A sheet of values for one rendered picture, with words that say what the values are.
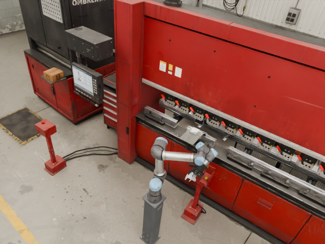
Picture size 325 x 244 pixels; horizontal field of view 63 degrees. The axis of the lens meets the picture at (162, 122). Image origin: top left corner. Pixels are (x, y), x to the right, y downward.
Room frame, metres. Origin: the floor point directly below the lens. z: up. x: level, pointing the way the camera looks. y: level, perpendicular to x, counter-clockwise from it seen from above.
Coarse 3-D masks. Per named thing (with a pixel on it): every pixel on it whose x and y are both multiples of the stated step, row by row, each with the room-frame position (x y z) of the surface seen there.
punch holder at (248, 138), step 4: (244, 128) 2.22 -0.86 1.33; (244, 132) 2.21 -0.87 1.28; (248, 132) 2.19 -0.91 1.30; (252, 132) 2.17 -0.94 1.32; (240, 136) 2.22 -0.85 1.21; (248, 136) 2.19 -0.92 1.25; (252, 136) 2.17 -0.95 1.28; (244, 140) 2.20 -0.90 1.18; (248, 140) 2.18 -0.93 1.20; (252, 140) 2.16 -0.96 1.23
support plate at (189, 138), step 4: (188, 132) 2.46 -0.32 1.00; (200, 132) 2.48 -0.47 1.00; (184, 136) 2.38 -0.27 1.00; (188, 136) 2.39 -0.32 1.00; (192, 136) 2.39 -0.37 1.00; (196, 136) 2.40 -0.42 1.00; (200, 136) 2.41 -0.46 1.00; (184, 140) 2.30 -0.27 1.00; (188, 140) 2.31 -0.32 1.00; (192, 140) 2.32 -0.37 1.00; (196, 140) 2.32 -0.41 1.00; (192, 144) 2.25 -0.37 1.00
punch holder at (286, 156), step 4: (280, 144) 2.02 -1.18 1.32; (280, 148) 2.02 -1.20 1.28; (284, 148) 2.00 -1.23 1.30; (288, 148) 1.98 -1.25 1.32; (292, 148) 1.97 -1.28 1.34; (276, 152) 2.02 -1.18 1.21; (280, 152) 2.00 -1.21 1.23; (284, 152) 1.99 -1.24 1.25; (288, 152) 1.97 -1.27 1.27; (292, 152) 1.96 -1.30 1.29; (280, 156) 2.00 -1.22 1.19; (284, 156) 1.98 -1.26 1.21; (288, 156) 1.96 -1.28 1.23; (292, 156) 1.95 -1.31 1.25; (288, 160) 1.95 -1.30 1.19
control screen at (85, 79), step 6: (72, 66) 2.74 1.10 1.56; (78, 72) 2.68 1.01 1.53; (84, 72) 2.62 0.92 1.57; (78, 78) 2.69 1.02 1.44; (84, 78) 2.63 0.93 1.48; (90, 78) 2.56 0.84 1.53; (78, 84) 2.70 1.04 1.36; (84, 84) 2.63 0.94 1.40; (90, 84) 2.57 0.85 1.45; (90, 90) 2.57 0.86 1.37
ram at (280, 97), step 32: (160, 32) 2.82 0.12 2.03; (192, 32) 2.62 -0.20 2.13; (192, 64) 2.60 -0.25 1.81; (224, 64) 2.42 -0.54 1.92; (256, 64) 2.27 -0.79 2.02; (288, 64) 2.14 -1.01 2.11; (192, 96) 2.56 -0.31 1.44; (224, 96) 2.38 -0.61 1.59; (256, 96) 2.22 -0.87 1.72; (288, 96) 2.08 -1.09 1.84; (320, 96) 1.96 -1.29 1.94; (288, 128) 2.02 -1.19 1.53; (320, 128) 1.90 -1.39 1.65
